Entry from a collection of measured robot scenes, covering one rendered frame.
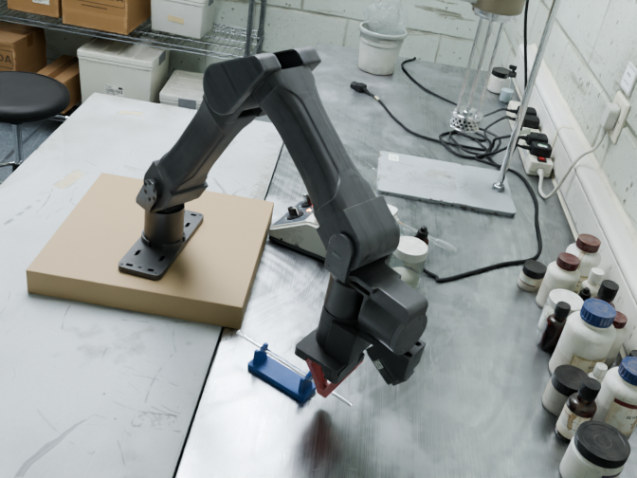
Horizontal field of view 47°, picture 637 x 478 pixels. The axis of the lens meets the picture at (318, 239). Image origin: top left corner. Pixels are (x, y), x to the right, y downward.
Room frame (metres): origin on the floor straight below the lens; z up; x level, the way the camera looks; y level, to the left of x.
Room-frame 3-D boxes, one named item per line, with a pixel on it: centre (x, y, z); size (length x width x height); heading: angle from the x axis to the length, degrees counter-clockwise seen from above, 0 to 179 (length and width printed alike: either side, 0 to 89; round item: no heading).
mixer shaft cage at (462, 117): (1.46, -0.26, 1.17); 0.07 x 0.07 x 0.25
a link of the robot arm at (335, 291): (0.72, -0.05, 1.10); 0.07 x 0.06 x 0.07; 49
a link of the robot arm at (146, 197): (0.98, 0.24, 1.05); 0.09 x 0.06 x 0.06; 139
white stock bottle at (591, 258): (1.12, -0.47, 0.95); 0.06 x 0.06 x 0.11
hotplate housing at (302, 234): (1.13, -0.03, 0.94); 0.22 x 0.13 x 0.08; 69
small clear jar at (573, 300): (0.99, -0.41, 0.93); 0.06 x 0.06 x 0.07
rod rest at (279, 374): (0.76, 0.02, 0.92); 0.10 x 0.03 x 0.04; 60
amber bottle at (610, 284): (0.98, -0.47, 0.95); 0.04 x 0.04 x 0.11
